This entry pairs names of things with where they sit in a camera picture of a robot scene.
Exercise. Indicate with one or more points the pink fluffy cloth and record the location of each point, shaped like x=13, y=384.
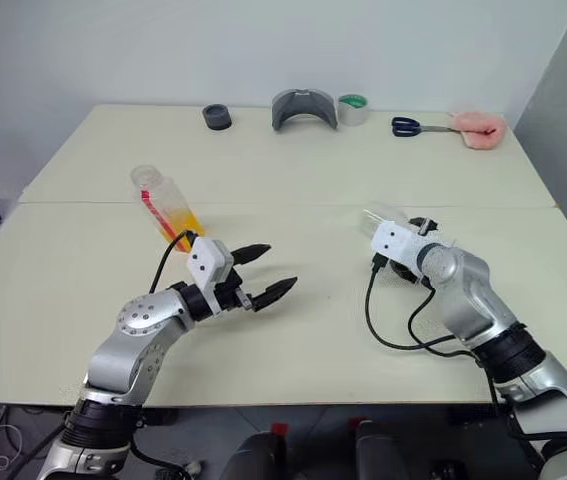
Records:
x=483, y=131

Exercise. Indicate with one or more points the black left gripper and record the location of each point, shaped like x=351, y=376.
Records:
x=230, y=295

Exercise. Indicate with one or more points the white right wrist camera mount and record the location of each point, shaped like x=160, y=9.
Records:
x=398, y=245

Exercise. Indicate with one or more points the tape roll with green core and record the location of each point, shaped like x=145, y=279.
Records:
x=353, y=114

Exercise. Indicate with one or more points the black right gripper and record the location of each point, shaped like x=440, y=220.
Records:
x=404, y=274

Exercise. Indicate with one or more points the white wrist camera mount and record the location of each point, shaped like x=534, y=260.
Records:
x=208, y=267
x=398, y=245

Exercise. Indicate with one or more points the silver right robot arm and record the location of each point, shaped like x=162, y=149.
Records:
x=478, y=300

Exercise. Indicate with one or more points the grey curved pad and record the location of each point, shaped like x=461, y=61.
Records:
x=303, y=104

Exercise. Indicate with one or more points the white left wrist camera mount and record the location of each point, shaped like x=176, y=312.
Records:
x=208, y=267

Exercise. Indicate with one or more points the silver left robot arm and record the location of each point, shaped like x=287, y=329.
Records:
x=133, y=340

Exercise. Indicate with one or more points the bottle with orange liquid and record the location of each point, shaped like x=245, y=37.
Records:
x=173, y=215

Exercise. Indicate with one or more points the dark rounded shape red cap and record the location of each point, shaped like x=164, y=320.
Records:
x=258, y=457
x=383, y=455

